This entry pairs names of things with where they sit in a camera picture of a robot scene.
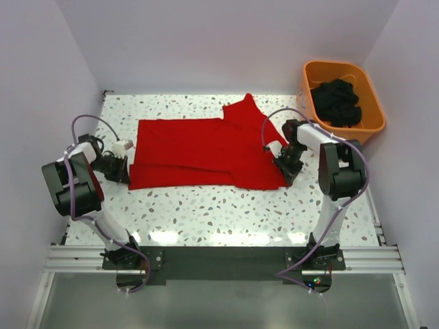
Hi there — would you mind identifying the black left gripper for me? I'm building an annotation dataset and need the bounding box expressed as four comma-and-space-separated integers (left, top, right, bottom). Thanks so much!
91, 154, 130, 184

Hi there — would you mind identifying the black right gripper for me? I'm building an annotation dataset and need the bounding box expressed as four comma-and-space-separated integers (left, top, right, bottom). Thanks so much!
272, 143, 307, 186

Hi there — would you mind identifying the red t-shirt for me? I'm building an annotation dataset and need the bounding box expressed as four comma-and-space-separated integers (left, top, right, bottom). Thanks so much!
128, 94, 287, 191

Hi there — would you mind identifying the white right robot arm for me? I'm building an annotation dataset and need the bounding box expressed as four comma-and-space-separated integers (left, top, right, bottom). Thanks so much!
264, 119, 368, 270

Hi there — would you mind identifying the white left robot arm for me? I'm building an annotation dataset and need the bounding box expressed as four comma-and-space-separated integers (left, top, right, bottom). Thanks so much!
42, 134, 144, 269

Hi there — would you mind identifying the black clothes pile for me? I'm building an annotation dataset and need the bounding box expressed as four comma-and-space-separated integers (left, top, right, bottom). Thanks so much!
311, 79, 362, 127

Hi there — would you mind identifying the orange plastic basket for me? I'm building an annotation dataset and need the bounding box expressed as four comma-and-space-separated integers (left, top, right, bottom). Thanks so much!
296, 60, 386, 144

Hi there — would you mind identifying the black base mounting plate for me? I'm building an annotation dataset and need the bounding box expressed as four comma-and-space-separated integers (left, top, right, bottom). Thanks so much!
101, 246, 346, 291

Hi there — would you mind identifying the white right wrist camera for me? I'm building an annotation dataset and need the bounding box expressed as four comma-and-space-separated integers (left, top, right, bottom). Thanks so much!
263, 141, 283, 158

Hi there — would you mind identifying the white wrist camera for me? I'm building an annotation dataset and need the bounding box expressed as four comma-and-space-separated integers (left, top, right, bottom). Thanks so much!
263, 141, 283, 158
111, 139, 134, 158

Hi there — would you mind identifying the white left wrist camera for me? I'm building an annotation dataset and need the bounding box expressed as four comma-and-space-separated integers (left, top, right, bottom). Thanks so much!
111, 139, 134, 158

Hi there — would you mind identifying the aluminium frame rail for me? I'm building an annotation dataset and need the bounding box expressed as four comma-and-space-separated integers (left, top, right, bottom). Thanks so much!
43, 245, 405, 274

